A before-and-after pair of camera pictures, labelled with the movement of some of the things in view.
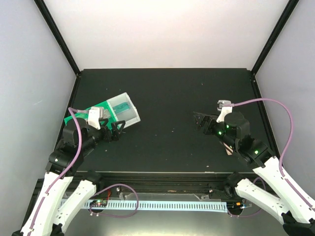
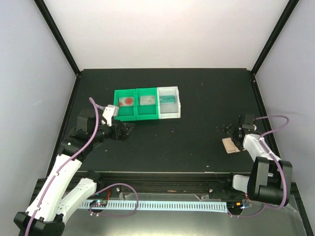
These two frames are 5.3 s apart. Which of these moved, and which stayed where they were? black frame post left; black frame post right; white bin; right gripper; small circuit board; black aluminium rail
Moved: right gripper; white bin
Stayed: black frame post right; black aluminium rail; small circuit board; black frame post left
